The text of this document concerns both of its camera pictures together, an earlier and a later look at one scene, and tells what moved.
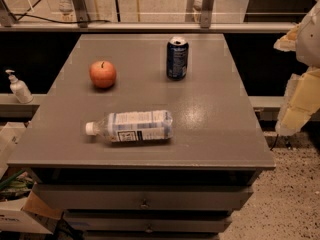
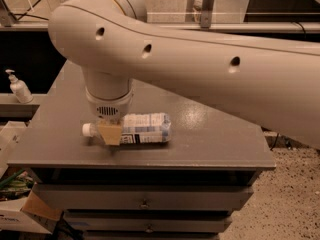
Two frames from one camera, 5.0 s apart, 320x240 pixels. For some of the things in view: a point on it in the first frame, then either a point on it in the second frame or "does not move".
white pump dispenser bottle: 19,88 does not move
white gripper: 310,40 -> 108,108
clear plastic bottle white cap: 133,126 does not move
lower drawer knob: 149,230 does not move
